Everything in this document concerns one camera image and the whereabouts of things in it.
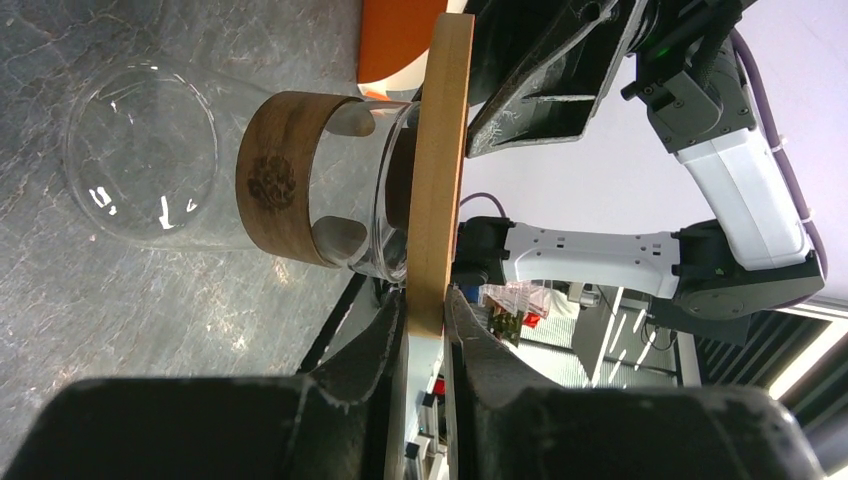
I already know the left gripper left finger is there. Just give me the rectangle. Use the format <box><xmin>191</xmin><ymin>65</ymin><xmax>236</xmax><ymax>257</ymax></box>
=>
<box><xmin>310</xmin><ymin>288</ymin><xmax>406</xmax><ymax>406</ymax></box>

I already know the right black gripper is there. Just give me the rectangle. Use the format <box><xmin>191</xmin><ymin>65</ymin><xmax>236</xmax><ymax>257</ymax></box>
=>
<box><xmin>466</xmin><ymin>1</ymin><xmax>742</xmax><ymax>158</ymax></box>

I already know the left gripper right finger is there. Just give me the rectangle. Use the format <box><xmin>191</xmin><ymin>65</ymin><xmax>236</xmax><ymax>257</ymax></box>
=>
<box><xmin>445</xmin><ymin>287</ymin><xmax>550</xmax><ymax>408</ymax></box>

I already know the round wooden dripper stand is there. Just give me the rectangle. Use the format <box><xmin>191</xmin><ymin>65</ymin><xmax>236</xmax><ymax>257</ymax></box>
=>
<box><xmin>406</xmin><ymin>13</ymin><xmax>475</xmax><ymax>338</ymax></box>

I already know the clear glass carafe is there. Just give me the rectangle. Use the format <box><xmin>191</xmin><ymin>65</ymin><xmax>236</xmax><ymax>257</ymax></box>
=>
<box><xmin>64</xmin><ymin>57</ymin><xmax>418</xmax><ymax>283</ymax></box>

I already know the white coffee filter stack holder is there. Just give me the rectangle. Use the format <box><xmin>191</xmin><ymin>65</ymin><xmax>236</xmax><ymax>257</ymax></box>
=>
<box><xmin>357</xmin><ymin>0</ymin><xmax>467</xmax><ymax>100</ymax></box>

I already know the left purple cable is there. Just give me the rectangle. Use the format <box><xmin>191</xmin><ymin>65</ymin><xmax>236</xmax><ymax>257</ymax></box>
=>
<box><xmin>459</xmin><ymin>192</ymin><xmax>509</xmax><ymax>221</ymax></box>

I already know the purple cable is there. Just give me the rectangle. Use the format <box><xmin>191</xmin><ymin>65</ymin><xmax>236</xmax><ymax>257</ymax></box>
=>
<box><xmin>459</xmin><ymin>192</ymin><xmax>509</xmax><ymax>221</ymax></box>
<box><xmin>728</xmin><ymin>29</ymin><xmax>829</xmax><ymax>280</ymax></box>

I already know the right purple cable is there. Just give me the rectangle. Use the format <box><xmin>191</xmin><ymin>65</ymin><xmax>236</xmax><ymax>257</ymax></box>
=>
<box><xmin>728</xmin><ymin>29</ymin><xmax>829</xmax><ymax>280</ymax></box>

